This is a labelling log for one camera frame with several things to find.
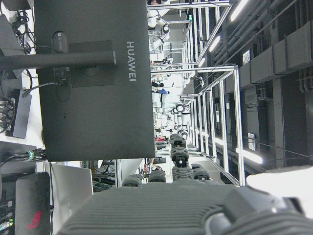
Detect long ceiling light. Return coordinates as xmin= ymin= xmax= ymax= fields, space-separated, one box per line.
xmin=235 ymin=146 xmax=264 ymax=165
xmin=229 ymin=0 xmax=250 ymax=22
xmin=208 ymin=35 xmax=221 ymax=52

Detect person in blue shirt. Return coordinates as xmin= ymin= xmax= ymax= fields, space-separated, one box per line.
xmin=151 ymin=82 xmax=171 ymax=95

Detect black Huawei monitor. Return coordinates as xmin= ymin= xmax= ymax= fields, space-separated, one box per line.
xmin=34 ymin=0 xmax=156 ymax=163

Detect white humanoid robot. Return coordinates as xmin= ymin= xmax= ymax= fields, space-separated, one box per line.
xmin=147 ymin=9 xmax=171 ymax=51
xmin=167 ymin=102 xmax=192 ymax=141

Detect black usb docking hub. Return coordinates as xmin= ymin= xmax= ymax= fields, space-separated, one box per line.
xmin=5 ymin=89 xmax=33 ymax=139

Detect black monitor stand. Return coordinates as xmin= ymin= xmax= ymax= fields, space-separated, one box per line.
xmin=0 ymin=14 xmax=118 ymax=91

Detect black ROG mini computer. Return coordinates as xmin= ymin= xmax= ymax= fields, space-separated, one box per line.
xmin=0 ymin=171 xmax=52 ymax=235

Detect black monitor cable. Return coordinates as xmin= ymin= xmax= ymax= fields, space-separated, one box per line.
xmin=22 ymin=81 xmax=62 ymax=98

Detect aluminium frame cage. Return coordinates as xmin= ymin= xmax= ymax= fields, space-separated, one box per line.
xmin=193 ymin=64 xmax=246 ymax=186

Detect tangled black cables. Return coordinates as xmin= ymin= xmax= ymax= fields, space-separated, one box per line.
xmin=11 ymin=9 xmax=38 ymax=55

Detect black cable bundle green tie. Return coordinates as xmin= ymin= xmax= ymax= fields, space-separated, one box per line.
xmin=0 ymin=148 xmax=47 ymax=164

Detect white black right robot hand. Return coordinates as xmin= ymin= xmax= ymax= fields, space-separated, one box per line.
xmin=57 ymin=133 xmax=313 ymax=235

